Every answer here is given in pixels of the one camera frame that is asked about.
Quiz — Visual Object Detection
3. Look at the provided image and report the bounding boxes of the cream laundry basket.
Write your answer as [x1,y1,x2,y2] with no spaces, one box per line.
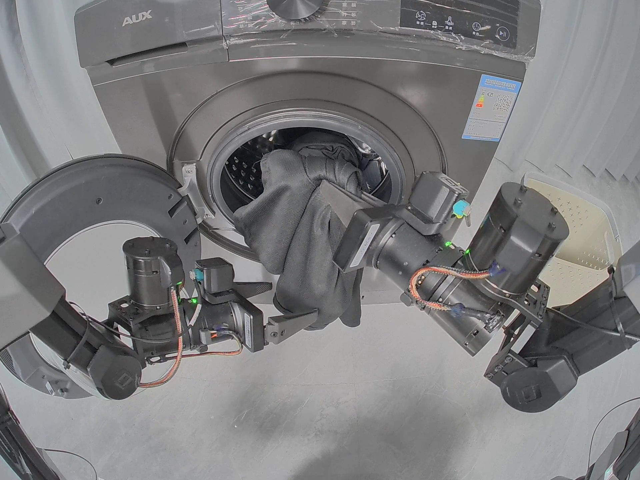
[517,170,625,310]

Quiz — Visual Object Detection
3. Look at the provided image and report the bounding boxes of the grey washing machine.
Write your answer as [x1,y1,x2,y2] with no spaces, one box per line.
[74,0,543,320]

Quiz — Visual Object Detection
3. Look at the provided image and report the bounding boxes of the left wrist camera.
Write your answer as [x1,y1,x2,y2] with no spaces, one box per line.
[194,257,242,305]

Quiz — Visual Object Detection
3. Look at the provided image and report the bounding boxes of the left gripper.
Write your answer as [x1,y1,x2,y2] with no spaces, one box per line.
[199,281,321,354]

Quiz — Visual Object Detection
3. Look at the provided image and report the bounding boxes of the black cable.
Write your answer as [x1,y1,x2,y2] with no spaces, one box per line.
[588,402,640,474]

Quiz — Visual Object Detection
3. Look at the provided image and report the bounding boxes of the washing machine door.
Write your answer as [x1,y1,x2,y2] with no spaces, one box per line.
[0,154,204,400]

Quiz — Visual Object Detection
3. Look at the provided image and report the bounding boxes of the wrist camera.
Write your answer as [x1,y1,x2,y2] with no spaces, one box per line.
[407,170,474,237]
[194,257,242,305]

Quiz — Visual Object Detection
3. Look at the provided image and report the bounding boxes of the white curtain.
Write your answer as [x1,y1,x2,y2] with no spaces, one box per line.
[492,0,640,194]
[0,0,126,221]

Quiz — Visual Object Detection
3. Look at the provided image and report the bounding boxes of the dark grey garment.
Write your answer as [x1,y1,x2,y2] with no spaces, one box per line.
[232,148,364,330]

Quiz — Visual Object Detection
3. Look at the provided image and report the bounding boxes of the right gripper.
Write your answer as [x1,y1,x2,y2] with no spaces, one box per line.
[319,179,452,295]

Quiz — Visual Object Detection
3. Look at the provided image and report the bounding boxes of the heap of dark clothes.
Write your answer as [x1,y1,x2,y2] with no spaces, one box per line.
[289,128,392,202]

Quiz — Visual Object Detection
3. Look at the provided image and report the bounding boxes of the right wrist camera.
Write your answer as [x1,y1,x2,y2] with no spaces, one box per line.
[407,170,474,237]

